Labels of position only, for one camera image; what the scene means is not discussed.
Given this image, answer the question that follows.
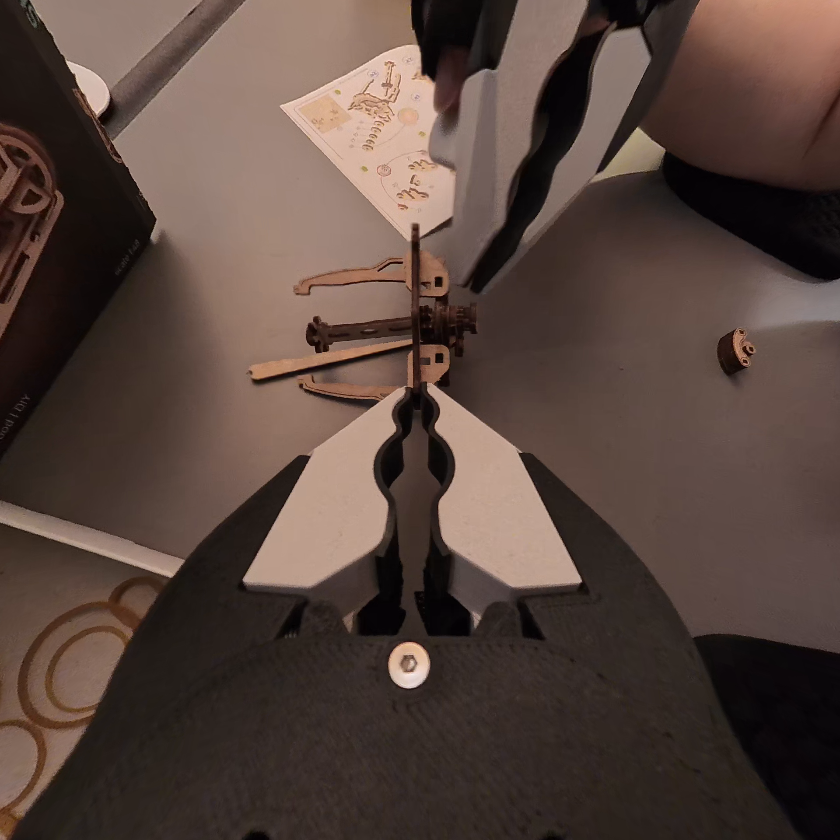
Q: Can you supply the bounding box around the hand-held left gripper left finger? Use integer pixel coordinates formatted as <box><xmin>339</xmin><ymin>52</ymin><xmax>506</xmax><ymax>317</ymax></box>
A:
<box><xmin>243</xmin><ymin>386</ymin><xmax>414</xmax><ymax>613</ymax></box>

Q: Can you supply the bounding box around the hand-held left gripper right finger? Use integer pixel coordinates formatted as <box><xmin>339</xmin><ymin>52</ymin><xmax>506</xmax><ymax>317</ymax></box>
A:
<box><xmin>425</xmin><ymin>385</ymin><xmax>584</xmax><ymax>619</ymax></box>

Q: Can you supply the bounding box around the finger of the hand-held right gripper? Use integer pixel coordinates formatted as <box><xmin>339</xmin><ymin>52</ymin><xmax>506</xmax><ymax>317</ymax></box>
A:
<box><xmin>430</xmin><ymin>0</ymin><xmax>589</xmax><ymax>290</ymax></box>
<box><xmin>471</xmin><ymin>20</ymin><xmax>658</xmax><ymax>294</ymax></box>

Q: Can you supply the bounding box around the wooden gear model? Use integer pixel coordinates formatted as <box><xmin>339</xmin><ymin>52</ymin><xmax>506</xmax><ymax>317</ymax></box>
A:
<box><xmin>298</xmin><ymin>223</ymin><xmax>481</xmax><ymax>409</ymax></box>

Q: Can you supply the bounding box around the person's right forearm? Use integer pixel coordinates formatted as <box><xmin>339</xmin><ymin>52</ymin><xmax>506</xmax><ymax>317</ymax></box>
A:
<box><xmin>638</xmin><ymin>0</ymin><xmax>840</xmax><ymax>193</ymax></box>

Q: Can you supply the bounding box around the black model kit box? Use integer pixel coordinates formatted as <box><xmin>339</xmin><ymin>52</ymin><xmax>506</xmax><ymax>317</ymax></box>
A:
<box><xmin>0</xmin><ymin>0</ymin><xmax>158</xmax><ymax>460</ymax></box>

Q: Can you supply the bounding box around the person's right hand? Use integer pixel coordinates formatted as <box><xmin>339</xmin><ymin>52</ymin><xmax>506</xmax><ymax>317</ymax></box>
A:
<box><xmin>433</xmin><ymin>46</ymin><xmax>468</xmax><ymax>118</ymax></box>

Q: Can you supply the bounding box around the printed instruction sheet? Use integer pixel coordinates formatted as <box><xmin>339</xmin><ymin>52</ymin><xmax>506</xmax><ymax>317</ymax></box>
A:
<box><xmin>281</xmin><ymin>45</ymin><xmax>460</xmax><ymax>238</ymax></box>

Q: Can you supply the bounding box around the flat wooden stick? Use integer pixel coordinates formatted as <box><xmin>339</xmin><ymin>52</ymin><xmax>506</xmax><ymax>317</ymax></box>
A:
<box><xmin>247</xmin><ymin>339</ymin><xmax>413</xmax><ymax>383</ymax></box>

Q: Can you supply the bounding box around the long wooden lever part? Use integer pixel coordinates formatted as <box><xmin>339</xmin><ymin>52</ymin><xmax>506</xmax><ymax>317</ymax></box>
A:
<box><xmin>293</xmin><ymin>256</ymin><xmax>413</xmax><ymax>298</ymax></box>

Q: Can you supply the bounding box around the white cardboard box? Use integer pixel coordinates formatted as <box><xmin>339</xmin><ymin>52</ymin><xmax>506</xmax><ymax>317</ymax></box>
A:
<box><xmin>0</xmin><ymin>500</ymin><xmax>186</xmax><ymax>840</ymax></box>

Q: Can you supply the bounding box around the curved wooden part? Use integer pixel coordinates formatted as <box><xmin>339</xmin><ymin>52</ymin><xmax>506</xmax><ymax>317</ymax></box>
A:
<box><xmin>715</xmin><ymin>326</ymin><xmax>757</xmax><ymax>376</ymax></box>

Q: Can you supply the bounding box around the pile of rubber bands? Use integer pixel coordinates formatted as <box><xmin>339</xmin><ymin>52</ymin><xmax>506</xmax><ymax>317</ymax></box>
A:
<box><xmin>0</xmin><ymin>576</ymin><xmax>165</xmax><ymax>788</ymax></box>

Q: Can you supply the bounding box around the white rounded base plate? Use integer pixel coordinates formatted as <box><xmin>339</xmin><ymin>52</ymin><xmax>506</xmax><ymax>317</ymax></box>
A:
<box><xmin>66</xmin><ymin>60</ymin><xmax>114</xmax><ymax>119</ymax></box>

